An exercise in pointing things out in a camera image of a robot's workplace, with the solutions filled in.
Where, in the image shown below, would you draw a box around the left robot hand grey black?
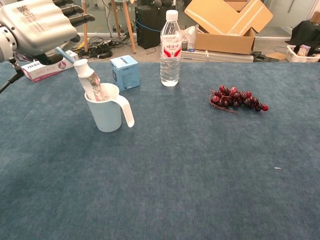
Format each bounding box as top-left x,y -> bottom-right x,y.
0,0 -> 96,66

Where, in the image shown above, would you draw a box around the light blue toothbrush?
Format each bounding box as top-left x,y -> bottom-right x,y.
55,46 -> 81,65

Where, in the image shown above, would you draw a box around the floral toothpaste tube white cap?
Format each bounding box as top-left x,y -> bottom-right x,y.
73,58 -> 111,103

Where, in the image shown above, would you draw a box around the white pink toothpaste carton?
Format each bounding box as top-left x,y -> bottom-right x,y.
21,49 -> 80,84

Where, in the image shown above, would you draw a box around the small blue carton box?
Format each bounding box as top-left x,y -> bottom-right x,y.
109,54 -> 141,92

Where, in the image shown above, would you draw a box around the open cardboard box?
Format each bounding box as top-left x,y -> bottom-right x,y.
184,0 -> 274,56

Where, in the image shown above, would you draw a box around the wooden stand leg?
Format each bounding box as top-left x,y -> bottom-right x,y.
121,0 -> 137,55
81,0 -> 90,53
110,0 -> 122,38

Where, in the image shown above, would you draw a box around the black computer tower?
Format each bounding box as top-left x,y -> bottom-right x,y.
134,5 -> 173,50

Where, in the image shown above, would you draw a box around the clear water bottle red label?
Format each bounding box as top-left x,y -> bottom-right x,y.
159,9 -> 183,88

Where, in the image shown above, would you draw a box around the white plastic bag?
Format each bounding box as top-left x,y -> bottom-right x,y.
179,24 -> 198,51

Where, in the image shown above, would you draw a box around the long white flat boards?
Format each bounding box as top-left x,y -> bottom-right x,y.
180,49 -> 255,63

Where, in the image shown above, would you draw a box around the blue table cloth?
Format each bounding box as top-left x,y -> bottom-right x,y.
0,61 -> 320,240

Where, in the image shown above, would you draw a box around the bunch of red grapes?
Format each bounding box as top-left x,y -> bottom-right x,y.
209,85 -> 270,115

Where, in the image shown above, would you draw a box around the black flat floor item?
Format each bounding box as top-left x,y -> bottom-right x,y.
252,51 -> 280,63

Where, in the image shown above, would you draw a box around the flat cardboard piece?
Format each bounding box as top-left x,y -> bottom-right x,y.
265,51 -> 288,61

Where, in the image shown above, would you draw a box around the white plastic basket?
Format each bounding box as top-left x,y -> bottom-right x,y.
285,44 -> 320,63

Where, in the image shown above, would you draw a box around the small printed carton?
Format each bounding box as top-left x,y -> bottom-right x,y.
296,44 -> 312,57

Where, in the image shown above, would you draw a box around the black cloth covered object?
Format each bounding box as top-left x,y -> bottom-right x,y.
284,20 -> 320,55

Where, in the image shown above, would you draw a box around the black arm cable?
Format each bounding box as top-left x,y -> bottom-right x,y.
0,56 -> 27,95

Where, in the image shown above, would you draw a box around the tangle of black cables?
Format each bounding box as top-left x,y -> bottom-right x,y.
72,36 -> 131,60

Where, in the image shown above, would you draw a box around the blue cable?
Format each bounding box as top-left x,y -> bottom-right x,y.
136,19 -> 162,33

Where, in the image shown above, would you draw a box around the light blue cup with handle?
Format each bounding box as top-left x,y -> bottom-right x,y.
84,83 -> 136,133

